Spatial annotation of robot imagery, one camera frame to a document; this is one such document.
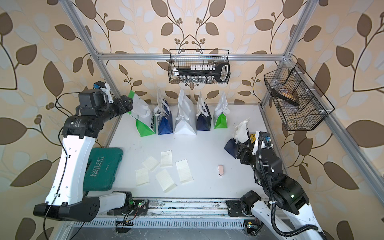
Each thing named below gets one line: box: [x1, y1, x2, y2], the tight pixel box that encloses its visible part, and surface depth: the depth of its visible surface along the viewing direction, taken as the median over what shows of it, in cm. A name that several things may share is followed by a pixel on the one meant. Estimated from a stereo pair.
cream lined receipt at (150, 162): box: [141, 155, 161, 170], surface depth 92 cm
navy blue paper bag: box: [224, 137, 239, 159], surface depth 91 cm
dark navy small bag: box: [196, 91, 212, 131], surface depth 101 cm
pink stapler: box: [218, 164, 224, 177], surface depth 86 cm
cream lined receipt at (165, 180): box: [155, 168, 177, 193], surface depth 85 cm
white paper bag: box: [173, 88, 198, 136], surface depth 103 cm
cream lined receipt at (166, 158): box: [160, 150, 173, 167], surface depth 93 cm
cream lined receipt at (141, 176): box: [135, 167, 150, 186], surface depth 88 cm
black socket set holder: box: [176, 62, 231, 82], surface depth 86 cm
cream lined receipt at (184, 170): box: [175, 159, 194, 183], surface depth 89 cm
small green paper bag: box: [213, 91, 231, 129], surface depth 101 cm
